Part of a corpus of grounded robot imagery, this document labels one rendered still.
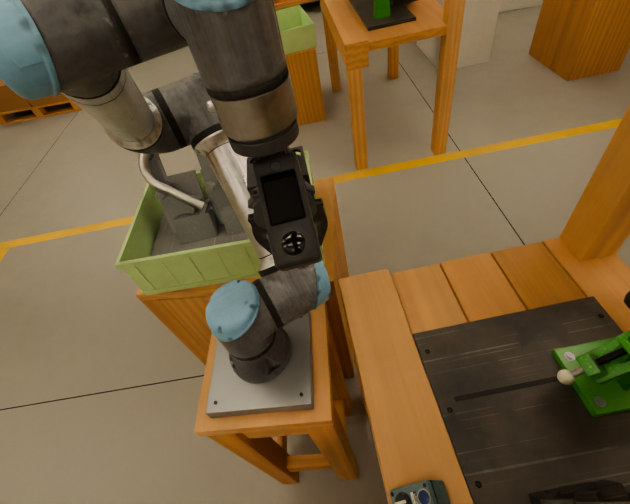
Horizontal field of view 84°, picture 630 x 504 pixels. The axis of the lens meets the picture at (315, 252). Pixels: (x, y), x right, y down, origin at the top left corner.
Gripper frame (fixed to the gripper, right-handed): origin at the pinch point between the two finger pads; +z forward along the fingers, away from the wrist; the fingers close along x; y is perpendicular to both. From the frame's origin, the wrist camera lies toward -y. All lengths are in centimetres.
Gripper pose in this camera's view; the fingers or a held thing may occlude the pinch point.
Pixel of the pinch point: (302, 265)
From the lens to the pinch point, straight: 47.9
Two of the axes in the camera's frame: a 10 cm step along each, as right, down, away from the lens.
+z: 1.7, 6.5, 7.4
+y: -1.4, -7.3, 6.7
